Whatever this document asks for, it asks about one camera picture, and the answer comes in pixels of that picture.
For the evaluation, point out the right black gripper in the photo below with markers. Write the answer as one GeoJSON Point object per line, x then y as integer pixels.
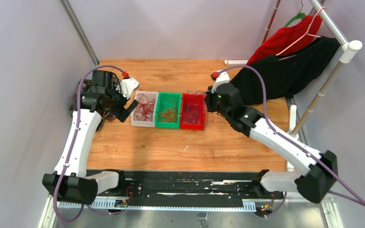
{"type": "Point", "coordinates": [208, 99]}

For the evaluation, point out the black shirt on hanger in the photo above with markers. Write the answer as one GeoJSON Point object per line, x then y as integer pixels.
{"type": "Point", "coordinates": [285, 75]}

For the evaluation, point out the plaid flannel shirt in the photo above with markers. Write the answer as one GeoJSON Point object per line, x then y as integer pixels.
{"type": "Point", "coordinates": [106, 115]}

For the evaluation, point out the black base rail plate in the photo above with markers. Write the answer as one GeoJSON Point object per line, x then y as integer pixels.
{"type": "Point", "coordinates": [191, 189]}

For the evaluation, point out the pink hanger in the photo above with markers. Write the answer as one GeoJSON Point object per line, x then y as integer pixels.
{"type": "Point", "coordinates": [305, 34]}

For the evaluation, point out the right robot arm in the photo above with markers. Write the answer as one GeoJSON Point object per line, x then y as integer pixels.
{"type": "Point", "coordinates": [315, 171]}

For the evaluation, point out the white plastic strip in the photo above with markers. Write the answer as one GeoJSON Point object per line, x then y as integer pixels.
{"type": "Point", "coordinates": [235, 62]}

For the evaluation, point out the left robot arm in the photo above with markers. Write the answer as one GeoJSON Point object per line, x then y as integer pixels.
{"type": "Point", "coordinates": [104, 95]}

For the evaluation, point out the green hanger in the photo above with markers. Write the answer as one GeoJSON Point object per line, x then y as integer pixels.
{"type": "Point", "coordinates": [299, 15]}

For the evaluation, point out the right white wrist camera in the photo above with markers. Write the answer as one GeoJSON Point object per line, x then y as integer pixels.
{"type": "Point", "coordinates": [219, 78]}

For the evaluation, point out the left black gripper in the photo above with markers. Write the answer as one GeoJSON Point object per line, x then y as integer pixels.
{"type": "Point", "coordinates": [121, 113]}

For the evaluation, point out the red plastic bin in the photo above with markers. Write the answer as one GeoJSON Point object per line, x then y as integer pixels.
{"type": "Point", "coordinates": [193, 112]}

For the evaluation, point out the red shirt on hanger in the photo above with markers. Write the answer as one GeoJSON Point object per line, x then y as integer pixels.
{"type": "Point", "coordinates": [284, 37]}

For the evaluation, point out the green plastic bin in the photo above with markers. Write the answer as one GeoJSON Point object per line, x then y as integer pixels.
{"type": "Point", "coordinates": [168, 110]}

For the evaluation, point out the white plastic bin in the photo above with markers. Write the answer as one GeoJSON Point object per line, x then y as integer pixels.
{"type": "Point", "coordinates": [143, 115]}

